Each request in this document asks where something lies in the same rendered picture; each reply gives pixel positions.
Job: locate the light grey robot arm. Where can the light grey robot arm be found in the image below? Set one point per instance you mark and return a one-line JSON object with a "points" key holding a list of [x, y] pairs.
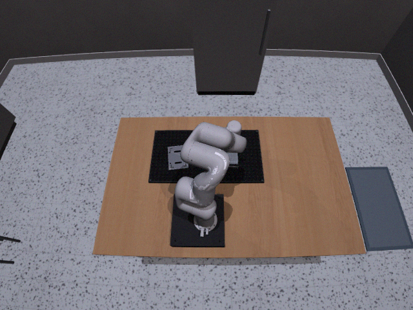
{"points": [[204, 149]]}

